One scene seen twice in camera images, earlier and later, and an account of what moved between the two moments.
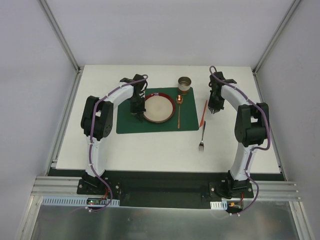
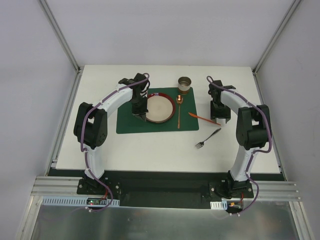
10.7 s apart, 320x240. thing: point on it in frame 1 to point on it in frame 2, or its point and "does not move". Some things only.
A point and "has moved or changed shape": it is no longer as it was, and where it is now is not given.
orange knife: (202, 121) has moved or changed shape
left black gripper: (137, 110) does not move
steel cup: (184, 84) does not move
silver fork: (201, 145) has moved or changed shape
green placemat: (127, 122) does not move
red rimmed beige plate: (159, 107) does not move
